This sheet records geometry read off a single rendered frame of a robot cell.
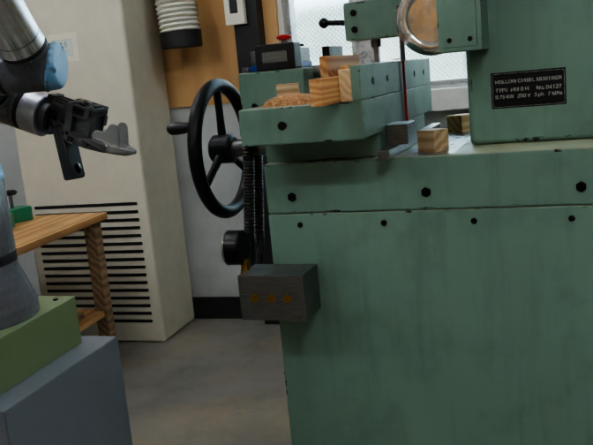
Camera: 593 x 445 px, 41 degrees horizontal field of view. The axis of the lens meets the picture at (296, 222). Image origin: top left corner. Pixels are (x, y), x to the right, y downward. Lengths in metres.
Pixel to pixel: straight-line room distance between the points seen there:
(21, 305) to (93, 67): 1.83
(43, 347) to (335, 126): 0.56
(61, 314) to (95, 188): 1.76
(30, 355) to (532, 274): 0.79
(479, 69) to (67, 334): 0.81
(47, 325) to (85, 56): 1.84
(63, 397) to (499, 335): 0.70
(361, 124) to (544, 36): 0.35
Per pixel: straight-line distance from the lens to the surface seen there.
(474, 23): 1.31
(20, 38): 1.56
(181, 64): 3.15
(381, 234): 1.35
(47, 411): 1.22
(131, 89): 2.92
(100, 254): 2.90
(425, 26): 1.39
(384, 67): 1.40
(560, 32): 1.39
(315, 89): 1.18
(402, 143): 1.37
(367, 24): 1.52
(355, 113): 1.25
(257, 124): 1.30
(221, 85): 1.65
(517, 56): 1.40
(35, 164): 3.17
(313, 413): 1.50
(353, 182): 1.35
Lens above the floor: 0.95
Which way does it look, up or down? 11 degrees down
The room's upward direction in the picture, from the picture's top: 5 degrees counter-clockwise
